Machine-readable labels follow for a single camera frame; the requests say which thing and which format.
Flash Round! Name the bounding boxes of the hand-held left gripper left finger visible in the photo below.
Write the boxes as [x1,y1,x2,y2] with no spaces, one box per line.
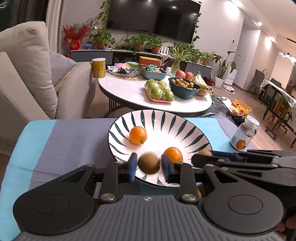
[60,152,138,202]

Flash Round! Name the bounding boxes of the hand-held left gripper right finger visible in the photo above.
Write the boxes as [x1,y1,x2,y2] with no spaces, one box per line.
[161,154,249,202]

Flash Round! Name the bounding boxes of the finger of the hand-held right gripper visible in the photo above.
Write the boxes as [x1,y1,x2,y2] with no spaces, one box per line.
[191,155,281,186]
[211,149,296,162]

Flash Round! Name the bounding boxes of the white blue striped plate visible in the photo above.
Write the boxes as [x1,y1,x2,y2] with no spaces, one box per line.
[107,110,213,189]

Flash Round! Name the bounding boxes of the small orange kumquat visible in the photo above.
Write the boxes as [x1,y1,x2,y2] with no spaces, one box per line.
[163,147,184,164]
[129,126,147,145]

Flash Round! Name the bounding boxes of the clear tablet jar orange label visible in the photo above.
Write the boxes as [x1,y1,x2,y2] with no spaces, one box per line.
[230,115,260,152]

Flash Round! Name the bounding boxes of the dark marble table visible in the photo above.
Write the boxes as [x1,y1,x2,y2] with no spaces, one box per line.
[203,95,246,124]

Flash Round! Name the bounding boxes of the orange fruit basket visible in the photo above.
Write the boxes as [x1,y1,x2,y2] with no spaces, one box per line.
[229,100,252,117]

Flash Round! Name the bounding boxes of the blue grey striped cloth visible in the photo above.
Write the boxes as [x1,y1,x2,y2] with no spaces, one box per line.
[0,117,257,241]

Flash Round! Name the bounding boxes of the teal bowl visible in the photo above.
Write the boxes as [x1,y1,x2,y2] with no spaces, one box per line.
[168,77,201,100]

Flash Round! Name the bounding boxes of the dining table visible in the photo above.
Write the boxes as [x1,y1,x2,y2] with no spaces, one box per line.
[261,79,296,141]

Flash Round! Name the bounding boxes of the bunch of bananas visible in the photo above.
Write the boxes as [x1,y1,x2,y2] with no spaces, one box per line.
[190,71,213,96]

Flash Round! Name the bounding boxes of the white robot vacuum dock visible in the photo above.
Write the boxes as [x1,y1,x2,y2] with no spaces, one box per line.
[222,68,238,93]

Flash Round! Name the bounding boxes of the tray of green apples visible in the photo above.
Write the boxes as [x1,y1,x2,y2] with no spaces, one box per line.
[145,79,175,103]

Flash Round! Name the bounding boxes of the white round coffee table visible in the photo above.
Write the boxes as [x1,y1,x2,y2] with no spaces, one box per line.
[98,70,212,117]

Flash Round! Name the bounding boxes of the grey dining chair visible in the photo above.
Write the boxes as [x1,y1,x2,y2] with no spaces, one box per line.
[246,69,267,99]

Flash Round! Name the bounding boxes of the pile of brown longans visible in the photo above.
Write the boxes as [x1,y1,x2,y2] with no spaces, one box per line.
[171,79,199,90]

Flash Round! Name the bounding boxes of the tall leafy plant white pot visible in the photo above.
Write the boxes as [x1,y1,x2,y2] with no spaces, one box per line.
[211,51,237,88]

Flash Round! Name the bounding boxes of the beige sofa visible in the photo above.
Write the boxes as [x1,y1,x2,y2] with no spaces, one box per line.
[0,21,97,149]

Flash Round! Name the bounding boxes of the grey-blue snack basket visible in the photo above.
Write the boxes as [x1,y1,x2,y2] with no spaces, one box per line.
[139,64,167,81]

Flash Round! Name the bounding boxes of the glass tray of snacks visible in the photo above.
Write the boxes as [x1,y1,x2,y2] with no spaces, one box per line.
[107,63,141,77]

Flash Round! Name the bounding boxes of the green potted plant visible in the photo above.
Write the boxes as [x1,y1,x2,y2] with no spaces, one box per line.
[201,52,215,66]
[89,28,115,50]
[191,49,204,63]
[124,35,149,52]
[148,37,167,54]

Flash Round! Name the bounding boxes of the spider plant in glass vase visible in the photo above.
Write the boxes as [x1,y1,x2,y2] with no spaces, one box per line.
[170,45,193,73]

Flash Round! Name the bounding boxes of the yellow tin can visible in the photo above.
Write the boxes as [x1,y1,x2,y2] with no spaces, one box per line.
[92,58,107,78]

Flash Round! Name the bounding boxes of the orange box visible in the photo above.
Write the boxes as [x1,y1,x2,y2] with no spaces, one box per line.
[139,56,162,66]

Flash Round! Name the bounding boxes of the yellow cushion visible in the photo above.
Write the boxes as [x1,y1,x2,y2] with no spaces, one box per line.
[54,71,71,91]

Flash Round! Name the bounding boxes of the grey cushion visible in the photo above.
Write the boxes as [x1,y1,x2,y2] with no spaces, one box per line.
[49,50,77,87]

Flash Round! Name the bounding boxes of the hanging green vine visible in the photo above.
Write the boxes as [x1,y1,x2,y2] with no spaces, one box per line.
[98,0,112,26]
[191,1,202,43]

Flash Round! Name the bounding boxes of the red flower arrangement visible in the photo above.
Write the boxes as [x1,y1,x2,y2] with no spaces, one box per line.
[62,20,93,50]

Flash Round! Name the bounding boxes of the large beige cushion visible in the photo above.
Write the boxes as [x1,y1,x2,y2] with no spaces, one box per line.
[0,21,58,118]

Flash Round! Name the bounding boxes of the light curtain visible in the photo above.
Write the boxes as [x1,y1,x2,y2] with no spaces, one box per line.
[46,0,68,54]

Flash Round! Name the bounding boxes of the black wall television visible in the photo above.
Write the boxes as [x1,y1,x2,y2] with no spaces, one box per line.
[106,0,201,44]

